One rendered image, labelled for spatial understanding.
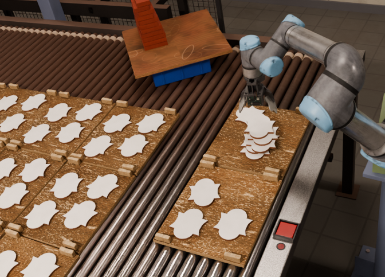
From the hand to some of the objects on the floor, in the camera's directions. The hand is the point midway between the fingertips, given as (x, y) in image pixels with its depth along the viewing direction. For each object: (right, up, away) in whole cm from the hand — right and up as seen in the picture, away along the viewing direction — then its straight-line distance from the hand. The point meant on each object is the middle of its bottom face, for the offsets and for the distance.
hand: (258, 112), depth 211 cm
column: (+72, -85, +48) cm, 121 cm away
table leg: (+66, -43, +100) cm, 127 cm away
